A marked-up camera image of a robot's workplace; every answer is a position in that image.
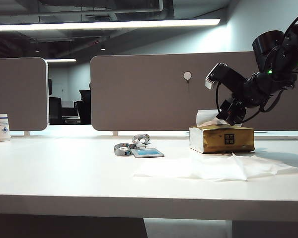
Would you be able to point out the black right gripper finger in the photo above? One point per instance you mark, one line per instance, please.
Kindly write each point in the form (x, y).
(221, 114)
(233, 120)

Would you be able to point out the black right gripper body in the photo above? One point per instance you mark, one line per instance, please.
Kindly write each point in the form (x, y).
(236, 109)

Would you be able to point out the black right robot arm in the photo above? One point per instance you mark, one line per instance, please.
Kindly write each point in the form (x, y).
(268, 47)

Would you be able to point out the gold tissue pack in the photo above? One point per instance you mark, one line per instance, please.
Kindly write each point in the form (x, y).
(213, 141)

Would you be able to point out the large flat white tissue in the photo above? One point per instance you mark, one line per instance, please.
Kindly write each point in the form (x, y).
(201, 168)

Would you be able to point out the blue white ID card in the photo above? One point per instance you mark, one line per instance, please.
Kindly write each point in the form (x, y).
(147, 153)

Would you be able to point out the white hexagonal adhesive hook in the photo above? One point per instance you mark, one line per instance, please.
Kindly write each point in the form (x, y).
(187, 75)

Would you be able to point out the wide brown desk partition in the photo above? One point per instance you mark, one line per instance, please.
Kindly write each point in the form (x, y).
(139, 99)

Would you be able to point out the long ceiling light strip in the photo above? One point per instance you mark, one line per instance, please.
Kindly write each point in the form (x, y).
(101, 25)

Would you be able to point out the black office chair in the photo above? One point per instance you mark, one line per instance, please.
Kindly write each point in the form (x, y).
(54, 111)

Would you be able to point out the short ceiling light strip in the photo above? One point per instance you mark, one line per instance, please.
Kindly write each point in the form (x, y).
(60, 60)

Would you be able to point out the narrow brown desk partition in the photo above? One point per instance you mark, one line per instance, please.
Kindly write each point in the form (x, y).
(17, 94)

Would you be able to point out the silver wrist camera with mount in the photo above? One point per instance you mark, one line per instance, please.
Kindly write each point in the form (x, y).
(212, 78)

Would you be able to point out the white partition foot bracket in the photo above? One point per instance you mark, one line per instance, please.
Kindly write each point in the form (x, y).
(115, 133)
(26, 133)

